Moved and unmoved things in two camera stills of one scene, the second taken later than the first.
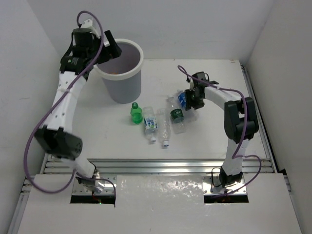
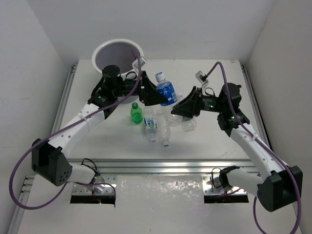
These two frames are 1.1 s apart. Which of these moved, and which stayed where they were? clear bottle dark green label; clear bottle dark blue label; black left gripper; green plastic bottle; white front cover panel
Moved: clear bottle dark blue label; black left gripper; clear bottle dark green label
Stayed: white front cover panel; green plastic bottle
